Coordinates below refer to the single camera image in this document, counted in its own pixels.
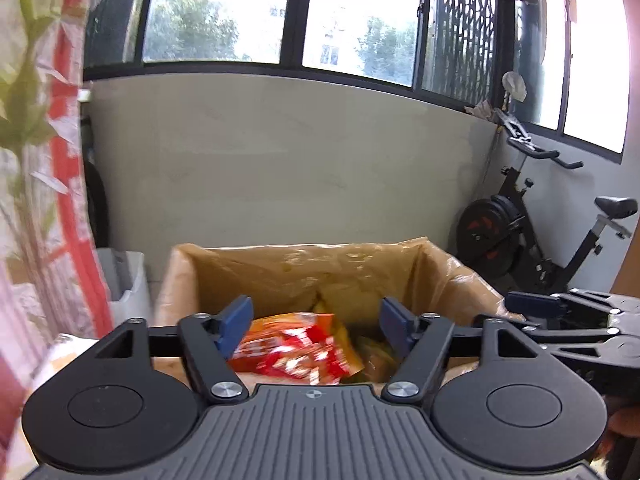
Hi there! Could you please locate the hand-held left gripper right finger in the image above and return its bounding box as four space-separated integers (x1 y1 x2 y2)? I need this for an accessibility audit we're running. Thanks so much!
378 297 541 406

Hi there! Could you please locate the bamboo print curtain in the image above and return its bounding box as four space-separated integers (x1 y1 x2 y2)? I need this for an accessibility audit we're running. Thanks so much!
0 0 115 453

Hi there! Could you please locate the black framed window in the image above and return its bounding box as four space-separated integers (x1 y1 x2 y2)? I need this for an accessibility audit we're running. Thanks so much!
82 0 632 165

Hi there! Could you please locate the white plastic bag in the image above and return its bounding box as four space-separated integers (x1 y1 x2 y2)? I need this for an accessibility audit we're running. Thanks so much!
501 71 529 103

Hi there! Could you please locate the plastic lined cardboard box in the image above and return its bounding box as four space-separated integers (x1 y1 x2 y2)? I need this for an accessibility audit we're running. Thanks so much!
155 236 527 397

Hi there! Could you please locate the orange brown snack bag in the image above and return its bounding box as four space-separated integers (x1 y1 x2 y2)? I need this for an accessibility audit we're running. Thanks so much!
356 336 402 385

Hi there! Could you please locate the yellow snack bag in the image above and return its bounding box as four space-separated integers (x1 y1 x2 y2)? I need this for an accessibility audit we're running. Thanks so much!
311 296 365 383

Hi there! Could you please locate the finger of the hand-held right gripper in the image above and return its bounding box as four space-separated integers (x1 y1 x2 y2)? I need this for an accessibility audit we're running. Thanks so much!
472 312 640 358
504 288 640 317

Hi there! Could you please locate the red snack bag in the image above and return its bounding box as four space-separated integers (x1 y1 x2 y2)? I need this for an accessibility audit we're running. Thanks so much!
227 311 357 387

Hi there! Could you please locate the black exercise bike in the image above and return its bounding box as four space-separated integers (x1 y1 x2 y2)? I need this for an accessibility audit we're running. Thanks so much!
455 109 639 307

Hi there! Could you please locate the crumpled white cloth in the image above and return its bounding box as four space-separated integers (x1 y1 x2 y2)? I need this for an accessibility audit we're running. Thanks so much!
464 99 501 122

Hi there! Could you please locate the white plastic bin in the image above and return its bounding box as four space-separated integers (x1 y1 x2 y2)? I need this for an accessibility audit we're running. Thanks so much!
96 247 151 317

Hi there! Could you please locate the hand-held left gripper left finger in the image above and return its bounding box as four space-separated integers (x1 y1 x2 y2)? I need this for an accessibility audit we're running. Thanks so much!
94 295 254 405

